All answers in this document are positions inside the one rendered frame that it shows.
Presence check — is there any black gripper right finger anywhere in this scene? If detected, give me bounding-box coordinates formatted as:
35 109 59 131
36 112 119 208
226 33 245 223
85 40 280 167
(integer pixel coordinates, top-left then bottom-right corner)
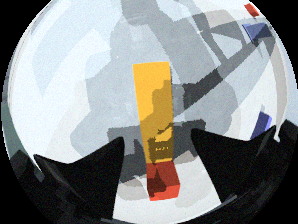
190 125 277 204

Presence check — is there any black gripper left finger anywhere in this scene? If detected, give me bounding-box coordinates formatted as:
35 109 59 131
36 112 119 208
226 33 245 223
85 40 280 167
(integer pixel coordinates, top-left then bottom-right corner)
33 136 125 221

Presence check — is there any blue rectangular block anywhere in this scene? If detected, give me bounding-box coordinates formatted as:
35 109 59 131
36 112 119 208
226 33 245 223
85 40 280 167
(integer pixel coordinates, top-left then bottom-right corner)
250 112 273 140

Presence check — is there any small red block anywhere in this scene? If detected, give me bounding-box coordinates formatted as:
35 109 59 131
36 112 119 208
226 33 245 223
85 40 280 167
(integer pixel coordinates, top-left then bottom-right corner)
245 3 258 18

